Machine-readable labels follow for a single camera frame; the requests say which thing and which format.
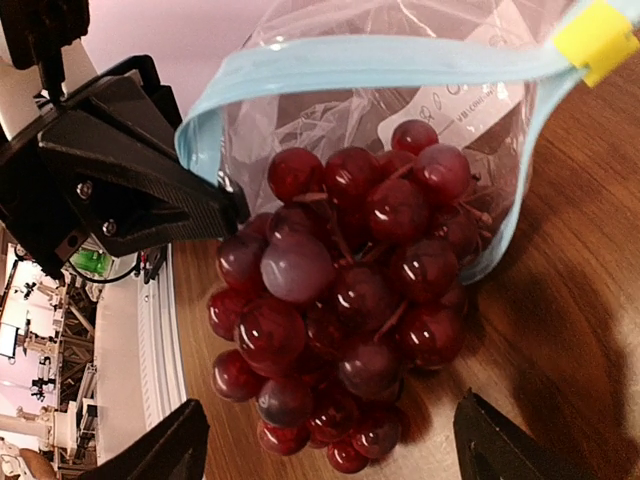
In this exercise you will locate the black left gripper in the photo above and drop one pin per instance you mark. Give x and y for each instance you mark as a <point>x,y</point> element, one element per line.
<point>90,155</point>

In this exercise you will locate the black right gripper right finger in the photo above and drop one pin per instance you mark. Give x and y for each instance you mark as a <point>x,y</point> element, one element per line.
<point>490,446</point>

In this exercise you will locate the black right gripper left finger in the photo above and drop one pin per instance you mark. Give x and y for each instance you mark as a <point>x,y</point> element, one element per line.
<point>176,448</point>

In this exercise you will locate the dark red grape bunch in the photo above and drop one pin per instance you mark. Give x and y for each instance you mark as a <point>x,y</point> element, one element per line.
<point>352,281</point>

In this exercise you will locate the clear zip top bag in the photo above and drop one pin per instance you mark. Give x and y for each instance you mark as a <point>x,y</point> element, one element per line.
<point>325,75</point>

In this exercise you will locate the person in background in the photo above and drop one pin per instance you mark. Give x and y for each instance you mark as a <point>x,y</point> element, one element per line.
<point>22,463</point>

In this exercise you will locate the front aluminium rail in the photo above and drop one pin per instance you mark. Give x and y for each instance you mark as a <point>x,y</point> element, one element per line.
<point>163,384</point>

